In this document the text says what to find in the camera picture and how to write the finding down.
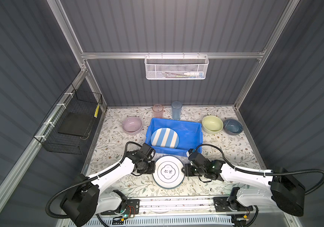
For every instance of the floral table mat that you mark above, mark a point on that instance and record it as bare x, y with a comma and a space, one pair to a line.
110, 145

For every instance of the yellow tag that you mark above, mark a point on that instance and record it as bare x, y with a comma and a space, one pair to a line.
96, 111

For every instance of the black pad in basket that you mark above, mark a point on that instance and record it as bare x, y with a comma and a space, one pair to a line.
75, 124

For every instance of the dark blue ceramic bowl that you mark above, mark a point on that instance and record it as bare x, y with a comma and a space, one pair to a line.
233, 127

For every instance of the green ceramic bowl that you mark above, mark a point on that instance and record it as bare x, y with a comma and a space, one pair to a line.
212, 124

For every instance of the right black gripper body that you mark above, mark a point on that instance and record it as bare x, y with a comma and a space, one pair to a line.
190, 170

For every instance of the black wire basket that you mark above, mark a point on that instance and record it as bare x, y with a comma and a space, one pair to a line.
75, 101

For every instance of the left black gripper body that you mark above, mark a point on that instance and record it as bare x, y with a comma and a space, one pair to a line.
149, 167

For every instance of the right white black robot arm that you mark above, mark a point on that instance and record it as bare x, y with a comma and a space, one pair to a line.
284, 192

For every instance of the white wire mesh basket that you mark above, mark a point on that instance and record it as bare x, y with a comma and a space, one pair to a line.
156, 64

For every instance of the blue plastic bin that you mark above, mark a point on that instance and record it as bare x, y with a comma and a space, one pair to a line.
190, 135

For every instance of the pens in mesh basket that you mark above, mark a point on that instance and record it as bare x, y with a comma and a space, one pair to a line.
189, 75

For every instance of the blue translucent cup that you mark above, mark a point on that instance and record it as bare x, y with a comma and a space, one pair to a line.
176, 108

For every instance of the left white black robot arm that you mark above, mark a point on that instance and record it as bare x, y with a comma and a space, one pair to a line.
82, 202

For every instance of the pink translucent cup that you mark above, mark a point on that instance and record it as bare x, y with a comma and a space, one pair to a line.
158, 111

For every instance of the pink ceramic bowl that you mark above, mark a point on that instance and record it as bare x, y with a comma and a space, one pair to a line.
132, 125

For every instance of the white plate blue rim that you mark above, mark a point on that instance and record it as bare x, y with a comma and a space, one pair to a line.
168, 172

